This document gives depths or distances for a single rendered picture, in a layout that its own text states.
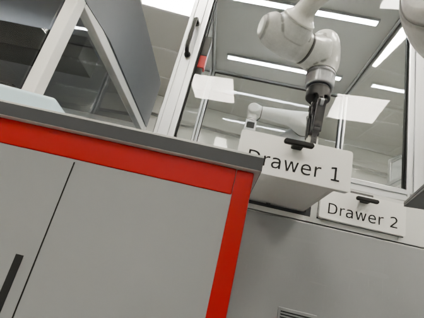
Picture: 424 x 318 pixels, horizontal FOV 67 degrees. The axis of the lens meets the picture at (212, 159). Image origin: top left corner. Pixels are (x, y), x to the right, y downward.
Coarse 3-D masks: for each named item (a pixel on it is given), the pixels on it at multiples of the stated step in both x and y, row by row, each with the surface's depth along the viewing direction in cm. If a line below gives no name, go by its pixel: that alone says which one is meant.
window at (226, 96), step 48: (240, 0) 145; (288, 0) 145; (336, 0) 145; (384, 0) 146; (240, 48) 136; (384, 48) 137; (192, 96) 128; (240, 96) 128; (288, 96) 128; (336, 96) 128; (384, 96) 129; (336, 144) 121; (384, 144) 122
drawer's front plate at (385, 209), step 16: (336, 192) 111; (320, 208) 110; (352, 208) 110; (368, 208) 110; (384, 208) 110; (400, 208) 110; (352, 224) 108; (368, 224) 108; (384, 224) 108; (400, 224) 108
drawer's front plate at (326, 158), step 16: (240, 144) 83; (256, 144) 83; (272, 144) 83; (288, 144) 83; (272, 160) 81; (288, 160) 81; (304, 160) 81; (320, 160) 81; (336, 160) 81; (352, 160) 82; (272, 176) 80; (288, 176) 80; (304, 176) 80; (320, 176) 80; (336, 176) 80
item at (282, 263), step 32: (256, 224) 109; (288, 224) 109; (256, 256) 106; (288, 256) 106; (320, 256) 106; (352, 256) 106; (384, 256) 106; (416, 256) 106; (256, 288) 102; (288, 288) 103; (320, 288) 103; (352, 288) 103; (384, 288) 103; (416, 288) 103
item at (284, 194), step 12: (264, 180) 90; (276, 180) 88; (252, 192) 105; (264, 192) 101; (276, 192) 98; (288, 192) 96; (300, 192) 93; (312, 192) 90; (324, 192) 88; (276, 204) 112; (288, 204) 108; (300, 204) 105; (312, 204) 102
